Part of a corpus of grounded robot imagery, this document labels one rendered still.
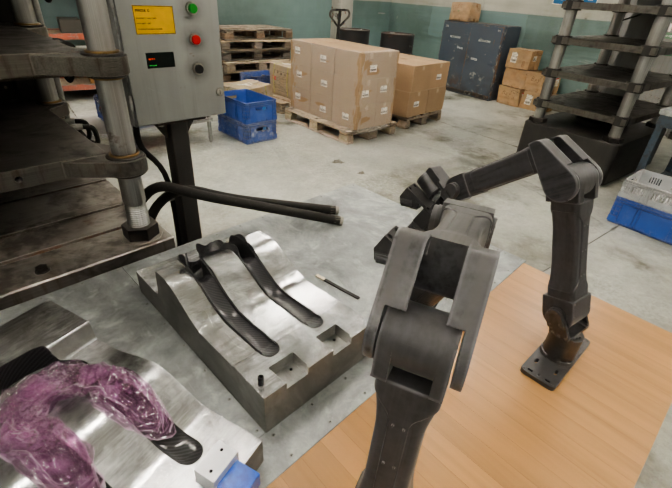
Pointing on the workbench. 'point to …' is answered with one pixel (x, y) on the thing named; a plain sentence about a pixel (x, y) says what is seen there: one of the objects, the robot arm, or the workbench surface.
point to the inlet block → (225, 469)
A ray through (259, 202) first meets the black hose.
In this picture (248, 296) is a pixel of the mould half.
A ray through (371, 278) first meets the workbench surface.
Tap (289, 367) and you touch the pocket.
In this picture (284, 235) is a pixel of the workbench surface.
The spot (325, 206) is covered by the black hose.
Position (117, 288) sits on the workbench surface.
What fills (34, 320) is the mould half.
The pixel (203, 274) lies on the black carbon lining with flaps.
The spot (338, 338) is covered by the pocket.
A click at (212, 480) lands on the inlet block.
